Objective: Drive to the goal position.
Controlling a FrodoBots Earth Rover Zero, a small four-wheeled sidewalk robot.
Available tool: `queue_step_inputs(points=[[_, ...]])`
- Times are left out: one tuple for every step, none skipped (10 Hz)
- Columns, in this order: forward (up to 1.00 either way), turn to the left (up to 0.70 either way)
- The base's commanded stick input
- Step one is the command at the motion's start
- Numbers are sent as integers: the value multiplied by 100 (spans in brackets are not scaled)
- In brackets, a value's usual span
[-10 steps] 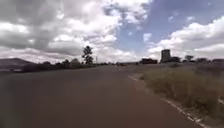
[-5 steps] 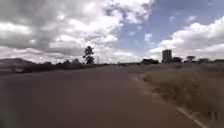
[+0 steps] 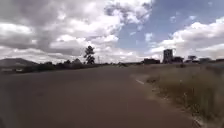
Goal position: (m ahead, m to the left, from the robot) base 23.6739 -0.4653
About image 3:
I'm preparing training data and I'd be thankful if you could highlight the tall dark tree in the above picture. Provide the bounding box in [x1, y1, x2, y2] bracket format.
[83, 45, 96, 65]

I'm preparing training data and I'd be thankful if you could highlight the pale kerb stone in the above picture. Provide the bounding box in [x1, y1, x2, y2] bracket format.
[135, 79, 146, 85]

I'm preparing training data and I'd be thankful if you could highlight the low dark building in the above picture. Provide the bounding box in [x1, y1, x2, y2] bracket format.
[143, 58, 161, 65]

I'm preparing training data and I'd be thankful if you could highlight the brown dirt road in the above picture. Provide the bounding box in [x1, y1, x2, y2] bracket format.
[0, 65, 201, 128]

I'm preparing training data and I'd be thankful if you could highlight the row of dark bushes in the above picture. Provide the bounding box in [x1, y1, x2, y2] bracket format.
[19, 58, 111, 73]

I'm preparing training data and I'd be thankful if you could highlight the tall tower building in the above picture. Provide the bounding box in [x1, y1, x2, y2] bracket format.
[162, 48, 174, 64]

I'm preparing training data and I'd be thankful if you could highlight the dry grass verge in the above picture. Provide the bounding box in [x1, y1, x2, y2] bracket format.
[128, 62, 224, 128]

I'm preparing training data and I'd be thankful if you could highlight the distant hill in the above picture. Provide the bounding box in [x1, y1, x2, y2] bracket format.
[0, 57, 39, 70]

